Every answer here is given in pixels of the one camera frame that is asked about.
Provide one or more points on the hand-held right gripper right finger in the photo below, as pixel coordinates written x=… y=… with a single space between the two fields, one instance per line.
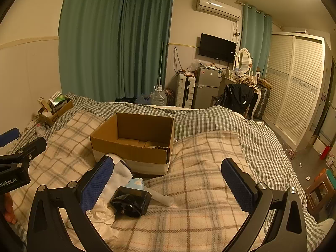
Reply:
x=237 y=186

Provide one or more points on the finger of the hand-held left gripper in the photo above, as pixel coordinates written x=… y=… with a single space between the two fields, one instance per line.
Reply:
x=9 y=137
x=31 y=148

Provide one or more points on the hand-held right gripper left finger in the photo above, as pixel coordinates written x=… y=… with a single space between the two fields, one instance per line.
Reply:
x=96 y=186

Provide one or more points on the white sock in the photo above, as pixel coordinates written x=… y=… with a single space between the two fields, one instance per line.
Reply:
x=122 y=172

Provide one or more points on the white cloth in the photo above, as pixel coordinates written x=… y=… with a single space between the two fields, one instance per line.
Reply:
x=102 y=216

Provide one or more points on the black round device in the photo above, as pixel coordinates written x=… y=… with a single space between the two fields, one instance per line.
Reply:
x=130 y=202

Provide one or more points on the light blue tissue packet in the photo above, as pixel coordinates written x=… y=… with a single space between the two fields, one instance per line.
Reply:
x=135 y=184

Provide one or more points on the brown cardboard box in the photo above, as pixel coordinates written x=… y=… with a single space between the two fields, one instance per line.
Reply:
x=152 y=162

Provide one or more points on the person's left hand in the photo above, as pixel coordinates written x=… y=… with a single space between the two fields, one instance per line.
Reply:
x=10 y=210

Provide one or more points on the clear plastic bottle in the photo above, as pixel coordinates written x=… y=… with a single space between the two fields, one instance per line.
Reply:
x=41 y=128

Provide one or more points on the small printed cardboard box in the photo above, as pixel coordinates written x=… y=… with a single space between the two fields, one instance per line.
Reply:
x=59 y=114

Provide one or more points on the beige slim box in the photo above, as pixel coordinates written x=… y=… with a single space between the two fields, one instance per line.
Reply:
x=44 y=104

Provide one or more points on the beige plaid blanket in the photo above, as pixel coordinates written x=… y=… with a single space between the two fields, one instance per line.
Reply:
x=189 y=189

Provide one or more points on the green label box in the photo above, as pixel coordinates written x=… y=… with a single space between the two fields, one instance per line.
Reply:
x=56 y=97

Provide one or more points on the green checked duvet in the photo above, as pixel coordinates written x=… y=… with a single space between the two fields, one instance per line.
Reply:
x=210 y=120

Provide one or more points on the wooden stool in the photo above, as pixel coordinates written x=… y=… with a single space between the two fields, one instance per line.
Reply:
x=317 y=197

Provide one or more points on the dark patterned suitcase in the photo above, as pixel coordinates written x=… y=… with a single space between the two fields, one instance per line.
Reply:
x=262 y=102

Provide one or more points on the black jacket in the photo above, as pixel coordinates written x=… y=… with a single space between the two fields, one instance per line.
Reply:
x=236 y=95

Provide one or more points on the red fire extinguisher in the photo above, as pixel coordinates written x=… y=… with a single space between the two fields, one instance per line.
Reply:
x=325 y=152

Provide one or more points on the pack of water bottles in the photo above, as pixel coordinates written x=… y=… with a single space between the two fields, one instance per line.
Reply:
x=143 y=99

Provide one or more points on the grey small fridge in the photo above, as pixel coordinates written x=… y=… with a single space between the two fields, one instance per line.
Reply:
x=207 y=89

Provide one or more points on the golden fluffy item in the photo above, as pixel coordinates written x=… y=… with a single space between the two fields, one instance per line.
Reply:
x=246 y=80

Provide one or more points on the large clear water jug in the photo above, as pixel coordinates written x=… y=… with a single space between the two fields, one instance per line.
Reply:
x=158 y=97

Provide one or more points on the white ribbed suitcase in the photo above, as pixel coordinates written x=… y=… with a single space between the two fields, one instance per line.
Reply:
x=185 y=90

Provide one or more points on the dark patterned bag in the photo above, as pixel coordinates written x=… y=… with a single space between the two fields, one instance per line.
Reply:
x=170 y=97

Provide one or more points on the white louvred wardrobe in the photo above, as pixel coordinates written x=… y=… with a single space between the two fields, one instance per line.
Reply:
x=294 y=84

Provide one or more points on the wide green curtain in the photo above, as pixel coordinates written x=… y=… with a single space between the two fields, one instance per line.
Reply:
x=89 y=44

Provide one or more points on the white oval mirror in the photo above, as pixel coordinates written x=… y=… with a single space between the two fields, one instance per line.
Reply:
x=244 y=59

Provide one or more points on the clear plastic bag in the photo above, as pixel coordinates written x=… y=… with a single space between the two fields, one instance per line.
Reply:
x=194 y=65

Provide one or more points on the white mop pole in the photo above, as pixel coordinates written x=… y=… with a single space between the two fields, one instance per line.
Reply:
x=160 y=65

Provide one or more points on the narrow green curtain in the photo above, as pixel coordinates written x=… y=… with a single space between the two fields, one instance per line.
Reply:
x=256 y=39

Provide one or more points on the white air conditioner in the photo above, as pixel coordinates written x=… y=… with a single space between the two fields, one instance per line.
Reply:
x=218 y=6

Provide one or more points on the black wall television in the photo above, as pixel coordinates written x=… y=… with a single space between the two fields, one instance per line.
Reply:
x=216 y=47

